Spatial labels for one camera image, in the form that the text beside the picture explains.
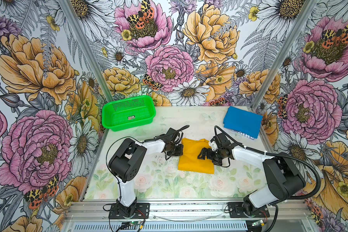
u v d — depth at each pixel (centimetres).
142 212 73
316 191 42
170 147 77
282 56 91
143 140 59
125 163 50
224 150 69
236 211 73
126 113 119
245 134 104
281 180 45
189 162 86
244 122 108
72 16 74
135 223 71
